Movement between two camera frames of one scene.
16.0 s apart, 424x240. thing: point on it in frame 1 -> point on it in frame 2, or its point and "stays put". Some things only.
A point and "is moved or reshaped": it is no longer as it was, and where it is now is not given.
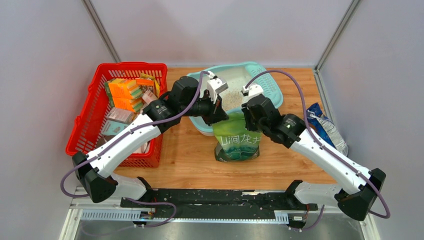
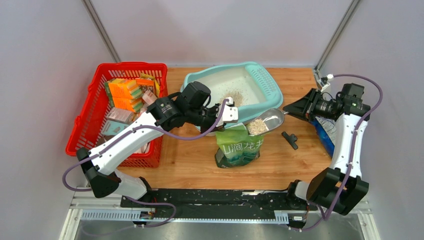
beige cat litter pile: x=232 y=99 stays put
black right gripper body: x=253 y=125 -> x=323 y=108
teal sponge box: x=112 y=128 stays put
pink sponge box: x=120 y=115 stays put
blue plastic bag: x=317 y=121 stays put
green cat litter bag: x=235 y=141 is moved or reshaped
